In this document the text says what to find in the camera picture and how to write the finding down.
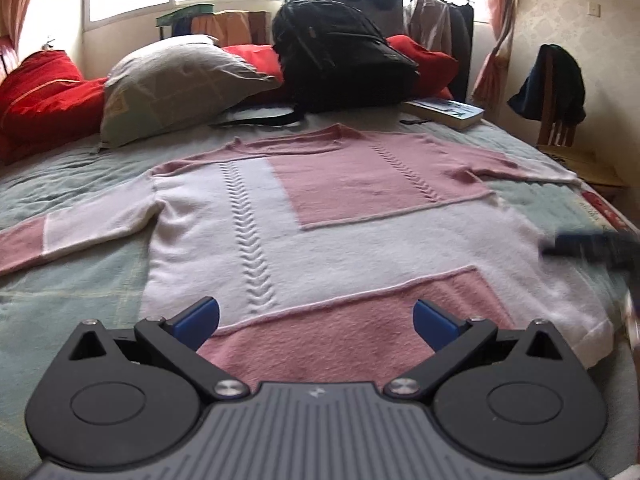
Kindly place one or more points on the grey pillow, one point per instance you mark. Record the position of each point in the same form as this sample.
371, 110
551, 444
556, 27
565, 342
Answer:
170, 85

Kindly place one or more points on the green box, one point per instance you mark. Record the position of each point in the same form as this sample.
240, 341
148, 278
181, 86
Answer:
185, 14

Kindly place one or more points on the green plaid bedspread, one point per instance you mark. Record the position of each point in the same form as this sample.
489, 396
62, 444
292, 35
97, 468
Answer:
70, 305

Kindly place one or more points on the wooden chair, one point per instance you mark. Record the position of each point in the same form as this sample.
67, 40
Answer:
557, 130

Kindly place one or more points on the brown cardboard box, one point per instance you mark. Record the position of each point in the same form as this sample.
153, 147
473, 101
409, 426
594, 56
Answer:
235, 27

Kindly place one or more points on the dark hanging garment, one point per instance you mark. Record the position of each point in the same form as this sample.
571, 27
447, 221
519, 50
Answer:
461, 45

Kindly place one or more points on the red patterned bed sheet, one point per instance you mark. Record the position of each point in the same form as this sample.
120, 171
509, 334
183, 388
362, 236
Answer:
602, 210

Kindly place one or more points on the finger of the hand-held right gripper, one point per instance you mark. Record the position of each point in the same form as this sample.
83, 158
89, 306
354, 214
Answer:
590, 247

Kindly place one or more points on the beige hanging shirt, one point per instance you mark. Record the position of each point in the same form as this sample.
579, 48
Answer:
425, 20

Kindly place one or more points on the black backpack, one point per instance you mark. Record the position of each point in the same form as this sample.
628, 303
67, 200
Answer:
340, 55

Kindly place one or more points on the white wall switch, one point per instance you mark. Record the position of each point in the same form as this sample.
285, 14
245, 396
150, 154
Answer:
595, 10

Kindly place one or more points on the red pillow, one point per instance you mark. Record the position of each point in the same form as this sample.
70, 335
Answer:
45, 95

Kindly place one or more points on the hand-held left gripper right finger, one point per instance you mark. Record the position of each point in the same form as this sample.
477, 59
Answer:
432, 325

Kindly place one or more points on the orange patterned curtain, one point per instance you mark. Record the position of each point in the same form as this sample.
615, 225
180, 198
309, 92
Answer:
500, 20
20, 5

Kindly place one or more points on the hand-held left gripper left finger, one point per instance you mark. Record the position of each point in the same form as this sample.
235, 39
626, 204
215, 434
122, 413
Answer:
195, 322

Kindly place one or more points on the dark garment on chair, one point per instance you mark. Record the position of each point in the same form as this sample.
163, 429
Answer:
555, 85

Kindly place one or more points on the blue cover book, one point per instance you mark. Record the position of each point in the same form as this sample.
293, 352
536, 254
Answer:
445, 110

